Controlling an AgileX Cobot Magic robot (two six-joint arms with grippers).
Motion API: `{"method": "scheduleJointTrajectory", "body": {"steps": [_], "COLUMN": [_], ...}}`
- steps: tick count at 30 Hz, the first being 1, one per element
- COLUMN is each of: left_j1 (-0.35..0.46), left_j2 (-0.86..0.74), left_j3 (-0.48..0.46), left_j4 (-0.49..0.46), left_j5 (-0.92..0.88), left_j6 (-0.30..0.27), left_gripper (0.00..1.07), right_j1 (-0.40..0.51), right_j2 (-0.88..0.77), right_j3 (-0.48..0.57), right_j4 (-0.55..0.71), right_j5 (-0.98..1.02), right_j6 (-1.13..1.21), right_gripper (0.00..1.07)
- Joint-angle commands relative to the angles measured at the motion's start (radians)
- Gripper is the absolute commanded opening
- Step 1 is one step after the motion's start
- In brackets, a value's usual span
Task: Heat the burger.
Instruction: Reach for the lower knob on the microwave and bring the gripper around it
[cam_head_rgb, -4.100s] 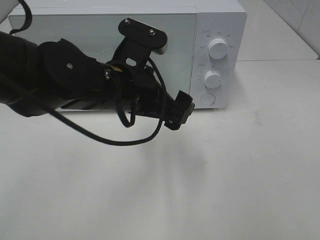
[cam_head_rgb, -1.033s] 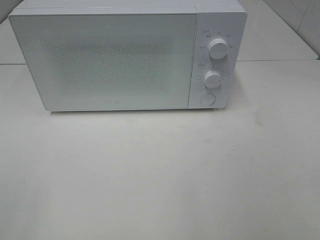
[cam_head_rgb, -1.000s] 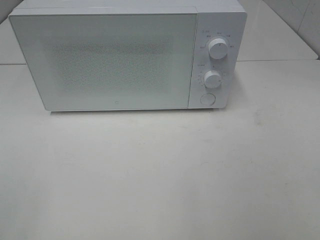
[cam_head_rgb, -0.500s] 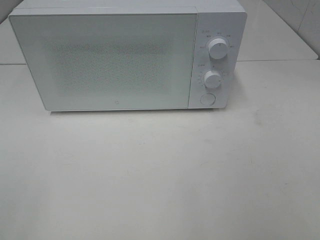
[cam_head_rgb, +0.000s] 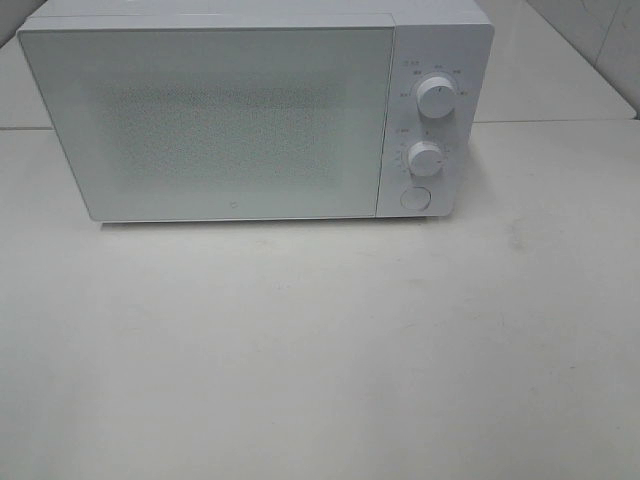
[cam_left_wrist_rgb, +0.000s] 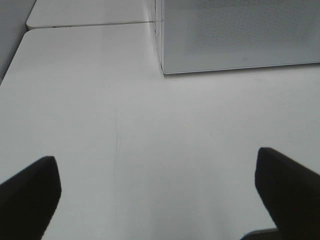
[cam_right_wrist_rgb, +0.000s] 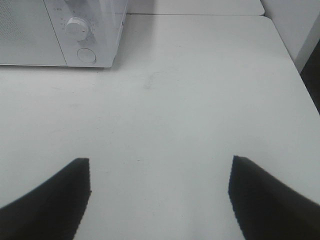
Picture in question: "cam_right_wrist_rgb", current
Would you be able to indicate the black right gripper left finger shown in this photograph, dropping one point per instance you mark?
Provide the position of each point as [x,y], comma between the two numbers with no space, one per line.
[51,211]

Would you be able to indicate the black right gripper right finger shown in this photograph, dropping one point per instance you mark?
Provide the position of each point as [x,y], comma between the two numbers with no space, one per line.
[267,209]

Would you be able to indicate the round white door button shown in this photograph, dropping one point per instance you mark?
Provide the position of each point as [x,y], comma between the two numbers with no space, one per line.
[86,55]

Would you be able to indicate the white microwave door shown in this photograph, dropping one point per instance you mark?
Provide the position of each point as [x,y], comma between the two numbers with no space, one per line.
[27,37]

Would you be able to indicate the white control knob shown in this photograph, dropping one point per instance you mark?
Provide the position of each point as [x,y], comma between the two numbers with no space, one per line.
[77,29]

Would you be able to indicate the white microwave oven body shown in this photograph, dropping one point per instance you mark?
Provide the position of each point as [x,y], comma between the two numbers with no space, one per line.
[106,20]

